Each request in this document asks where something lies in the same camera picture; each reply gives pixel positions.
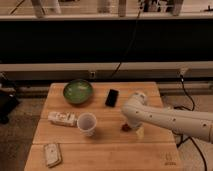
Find wall power outlet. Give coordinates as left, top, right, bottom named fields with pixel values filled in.
left=89, top=71, right=96, bottom=79

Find black hanging cable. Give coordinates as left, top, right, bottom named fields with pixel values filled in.
left=110, top=0, right=145, bottom=78

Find white rectangular packet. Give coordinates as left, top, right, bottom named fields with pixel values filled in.
left=48, top=111, right=77, bottom=127

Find black rectangular block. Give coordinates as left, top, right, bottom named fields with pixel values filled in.
left=105, top=89, right=119, bottom=107

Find translucent plastic cup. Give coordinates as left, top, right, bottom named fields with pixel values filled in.
left=77, top=113, right=97, bottom=137

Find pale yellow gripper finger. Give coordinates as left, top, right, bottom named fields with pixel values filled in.
left=136, top=126, right=145, bottom=140

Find small white sponge pad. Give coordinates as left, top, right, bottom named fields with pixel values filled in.
left=44, top=143, right=62, bottom=168

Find green bowl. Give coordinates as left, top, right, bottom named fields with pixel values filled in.
left=63, top=79, right=93, bottom=104

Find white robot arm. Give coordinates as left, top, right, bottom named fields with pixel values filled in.
left=121, top=92, right=213, bottom=143

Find black floor cables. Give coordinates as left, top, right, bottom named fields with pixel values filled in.
left=163, top=73, right=208, bottom=171

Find dark object at left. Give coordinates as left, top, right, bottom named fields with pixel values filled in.
left=0, top=72, right=19, bottom=124

